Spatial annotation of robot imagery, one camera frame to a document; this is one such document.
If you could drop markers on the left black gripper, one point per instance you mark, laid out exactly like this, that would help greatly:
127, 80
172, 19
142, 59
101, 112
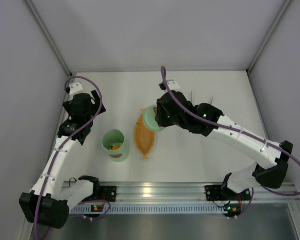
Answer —
96, 101

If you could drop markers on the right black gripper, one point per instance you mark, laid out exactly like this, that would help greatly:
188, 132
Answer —
160, 113

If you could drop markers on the green lid with handle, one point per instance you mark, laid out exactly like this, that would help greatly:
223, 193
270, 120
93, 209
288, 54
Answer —
149, 119

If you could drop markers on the metal tongs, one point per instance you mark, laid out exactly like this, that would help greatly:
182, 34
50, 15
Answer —
192, 98

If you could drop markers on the orange food piece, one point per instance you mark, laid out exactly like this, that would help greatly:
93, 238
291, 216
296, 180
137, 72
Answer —
115, 147

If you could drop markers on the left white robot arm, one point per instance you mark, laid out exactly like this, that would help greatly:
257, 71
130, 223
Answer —
47, 203

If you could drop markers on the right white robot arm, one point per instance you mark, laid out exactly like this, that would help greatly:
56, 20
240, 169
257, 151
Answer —
270, 164

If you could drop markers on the orange boat-shaped tray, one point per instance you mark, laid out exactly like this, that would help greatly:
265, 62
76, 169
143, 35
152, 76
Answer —
143, 137

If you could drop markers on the green cup container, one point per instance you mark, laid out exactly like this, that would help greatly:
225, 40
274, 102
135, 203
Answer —
113, 137

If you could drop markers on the left controller board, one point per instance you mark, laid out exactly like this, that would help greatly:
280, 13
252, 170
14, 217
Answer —
97, 208

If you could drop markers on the controller board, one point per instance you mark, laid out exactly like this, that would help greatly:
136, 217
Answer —
232, 212
97, 208

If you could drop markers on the right controller board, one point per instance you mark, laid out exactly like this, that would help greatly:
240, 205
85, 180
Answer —
232, 212

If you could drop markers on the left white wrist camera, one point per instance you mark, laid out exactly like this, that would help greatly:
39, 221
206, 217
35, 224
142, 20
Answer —
74, 88

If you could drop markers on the left aluminium frame post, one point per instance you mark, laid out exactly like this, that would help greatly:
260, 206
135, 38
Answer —
47, 35

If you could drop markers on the aluminium frame post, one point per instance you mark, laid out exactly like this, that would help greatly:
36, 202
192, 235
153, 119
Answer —
269, 34
47, 35

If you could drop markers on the aluminium mounting rail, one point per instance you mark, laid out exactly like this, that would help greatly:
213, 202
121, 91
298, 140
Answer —
187, 193

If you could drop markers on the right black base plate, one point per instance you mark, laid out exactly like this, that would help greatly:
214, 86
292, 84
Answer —
218, 193

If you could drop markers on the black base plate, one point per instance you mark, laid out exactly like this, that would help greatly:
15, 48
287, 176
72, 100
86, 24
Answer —
107, 193
218, 193

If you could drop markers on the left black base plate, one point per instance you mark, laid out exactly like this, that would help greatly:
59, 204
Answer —
107, 193

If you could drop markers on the grey slotted cable duct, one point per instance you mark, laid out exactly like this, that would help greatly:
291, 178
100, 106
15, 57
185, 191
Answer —
149, 209

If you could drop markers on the right aluminium frame post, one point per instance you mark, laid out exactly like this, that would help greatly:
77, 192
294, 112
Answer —
269, 34

